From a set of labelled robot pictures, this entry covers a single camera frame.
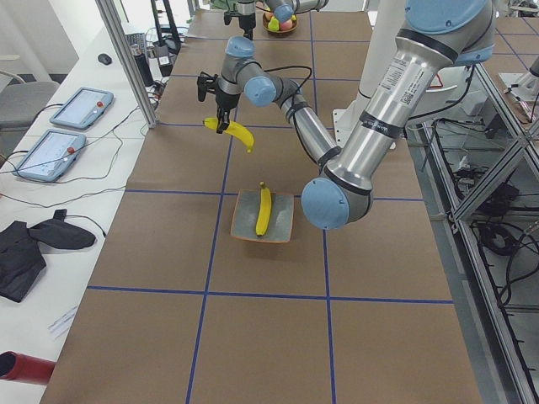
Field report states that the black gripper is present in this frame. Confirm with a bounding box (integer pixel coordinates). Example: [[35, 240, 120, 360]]
[[216, 87, 240, 134], [223, 11, 256, 40]]

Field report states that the yellow banana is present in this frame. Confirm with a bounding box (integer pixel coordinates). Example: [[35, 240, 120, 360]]
[[255, 181, 272, 237], [203, 118, 255, 153]]

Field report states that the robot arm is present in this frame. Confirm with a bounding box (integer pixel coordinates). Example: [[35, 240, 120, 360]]
[[223, 0, 328, 40], [215, 1, 496, 230]]

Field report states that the wicker fruit basket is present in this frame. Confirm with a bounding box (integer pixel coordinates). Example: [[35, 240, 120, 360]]
[[262, 13, 297, 36]]

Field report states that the grey square plate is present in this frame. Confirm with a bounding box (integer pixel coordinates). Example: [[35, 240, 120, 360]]
[[231, 187, 294, 243]]

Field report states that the green pear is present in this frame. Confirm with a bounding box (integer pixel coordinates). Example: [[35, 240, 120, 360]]
[[267, 17, 280, 32]]

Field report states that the red apple lower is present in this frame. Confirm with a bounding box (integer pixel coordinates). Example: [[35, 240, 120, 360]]
[[280, 19, 296, 32]]

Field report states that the black bottle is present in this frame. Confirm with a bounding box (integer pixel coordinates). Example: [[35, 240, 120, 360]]
[[131, 45, 154, 88]]

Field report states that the computer mouse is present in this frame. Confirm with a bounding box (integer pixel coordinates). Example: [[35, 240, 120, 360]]
[[98, 53, 112, 66]]

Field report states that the teach pendant far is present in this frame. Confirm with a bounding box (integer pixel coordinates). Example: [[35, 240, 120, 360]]
[[49, 87, 115, 130]]

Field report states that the teach pendant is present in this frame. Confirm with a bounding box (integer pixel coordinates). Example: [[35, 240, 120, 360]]
[[49, 87, 115, 130], [13, 130, 87, 183]]

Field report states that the teach pendant near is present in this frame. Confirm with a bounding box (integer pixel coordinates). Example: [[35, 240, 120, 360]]
[[13, 130, 87, 183]]

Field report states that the black cloth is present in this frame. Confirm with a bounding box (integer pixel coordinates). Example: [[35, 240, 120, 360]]
[[1, 209, 96, 303]]

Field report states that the red cylinder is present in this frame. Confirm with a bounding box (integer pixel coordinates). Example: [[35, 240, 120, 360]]
[[1, 351, 56, 385]]

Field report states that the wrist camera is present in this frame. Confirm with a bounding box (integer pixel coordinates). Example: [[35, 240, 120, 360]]
[[197, 72, 219, 102]]

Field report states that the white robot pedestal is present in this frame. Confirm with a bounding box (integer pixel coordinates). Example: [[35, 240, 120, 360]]
[[333, 0, 405, 146]]

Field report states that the aluminium frame post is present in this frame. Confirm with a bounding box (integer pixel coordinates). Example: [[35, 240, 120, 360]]
[[95, 0, 157, 129]]

